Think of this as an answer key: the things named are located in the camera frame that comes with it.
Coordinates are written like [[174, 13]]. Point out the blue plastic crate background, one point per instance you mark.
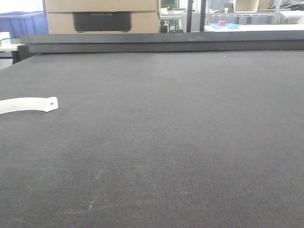
[[19, 23]]

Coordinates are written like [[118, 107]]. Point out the black vertical post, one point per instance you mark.
[[189, 15]]

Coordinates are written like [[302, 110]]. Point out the large cardboard box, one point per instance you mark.
[[102, 16]]

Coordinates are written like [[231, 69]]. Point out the pink small box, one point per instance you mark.
[[221, 23]]

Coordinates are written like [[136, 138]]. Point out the light blue tray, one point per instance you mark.
[[226, 26]]

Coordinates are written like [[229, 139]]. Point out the aluminium frame shelf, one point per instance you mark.
[[254, 11]]

